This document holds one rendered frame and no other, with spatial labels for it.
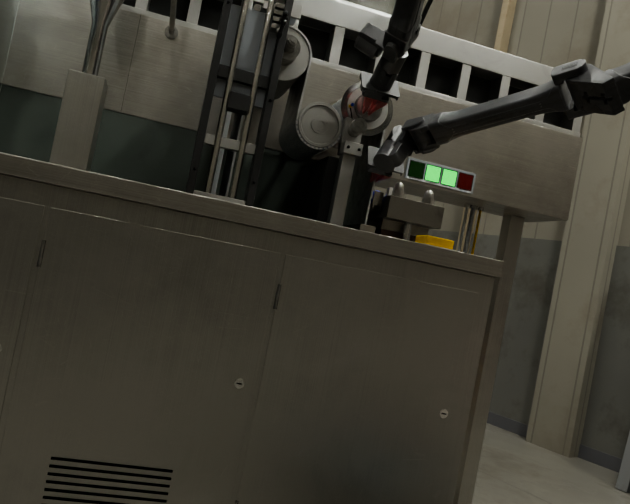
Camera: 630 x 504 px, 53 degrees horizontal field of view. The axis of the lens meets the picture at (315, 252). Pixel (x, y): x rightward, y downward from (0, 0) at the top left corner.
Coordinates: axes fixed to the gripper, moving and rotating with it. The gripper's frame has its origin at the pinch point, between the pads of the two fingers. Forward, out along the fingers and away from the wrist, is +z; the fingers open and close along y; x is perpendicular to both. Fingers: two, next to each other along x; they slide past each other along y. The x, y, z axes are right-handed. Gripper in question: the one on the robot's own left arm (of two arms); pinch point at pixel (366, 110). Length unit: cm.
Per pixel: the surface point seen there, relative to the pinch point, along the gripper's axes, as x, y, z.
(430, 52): 50, 29, 8
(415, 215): -18.8, 19.3, 14.8
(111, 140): 8, -64, 41
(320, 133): -3.9, -10.2, 8.1
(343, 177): -15.0, -2.8, 11.1
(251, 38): 3.0, -33.8, -9.4
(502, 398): 55, 200, 241
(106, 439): -82, -48, 35
